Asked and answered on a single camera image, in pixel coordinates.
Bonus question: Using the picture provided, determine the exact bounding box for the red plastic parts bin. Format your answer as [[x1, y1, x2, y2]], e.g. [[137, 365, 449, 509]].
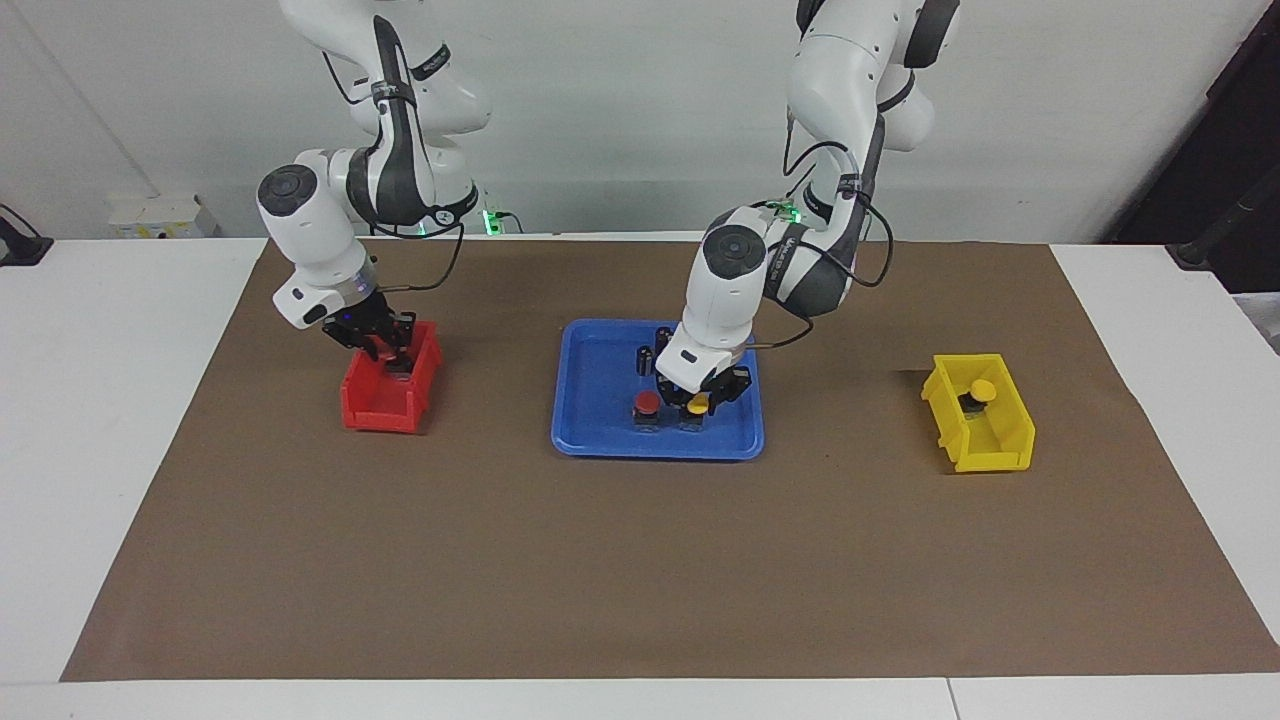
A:
[[340, 320, 444, 434]]

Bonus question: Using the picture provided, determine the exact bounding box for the yellow plastic parts bin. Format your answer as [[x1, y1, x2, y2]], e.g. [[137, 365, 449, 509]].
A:
[[921, 353, 1036, 473]]

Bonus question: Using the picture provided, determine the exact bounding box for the black side panel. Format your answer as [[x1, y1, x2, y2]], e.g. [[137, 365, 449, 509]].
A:
[[1103, 0, 1280, 295]]

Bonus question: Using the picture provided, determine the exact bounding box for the brown paper table mat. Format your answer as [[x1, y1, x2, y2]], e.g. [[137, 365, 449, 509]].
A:
[[60, 238, 1280, 683]]

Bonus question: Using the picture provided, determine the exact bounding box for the black clamp mount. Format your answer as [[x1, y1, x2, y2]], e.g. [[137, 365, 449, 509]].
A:
[[0, 205, 54, 267]]

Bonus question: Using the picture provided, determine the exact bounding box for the white cardboard box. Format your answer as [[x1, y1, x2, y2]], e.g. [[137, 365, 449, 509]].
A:
[[108, 194, 217, 239]]

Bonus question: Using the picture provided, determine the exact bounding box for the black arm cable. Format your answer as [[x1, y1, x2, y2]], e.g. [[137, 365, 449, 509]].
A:
[[745, 112, 897, 353], [320, 45, 467, 297]]

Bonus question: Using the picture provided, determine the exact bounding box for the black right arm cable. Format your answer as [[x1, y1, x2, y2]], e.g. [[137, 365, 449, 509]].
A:
[[320, 45, 467, 297]]

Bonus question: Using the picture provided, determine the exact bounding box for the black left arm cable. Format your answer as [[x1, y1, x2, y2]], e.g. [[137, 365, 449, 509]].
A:
[[745, 112, 897, 353]]

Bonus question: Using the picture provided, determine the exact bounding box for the black stand pole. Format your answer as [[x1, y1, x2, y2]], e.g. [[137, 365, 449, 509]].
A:
[[1165, 188, 1280, 273]]

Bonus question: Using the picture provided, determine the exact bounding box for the blue plastic tray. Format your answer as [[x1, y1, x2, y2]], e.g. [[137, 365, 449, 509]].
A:
[[551, 318, 766, 461]]

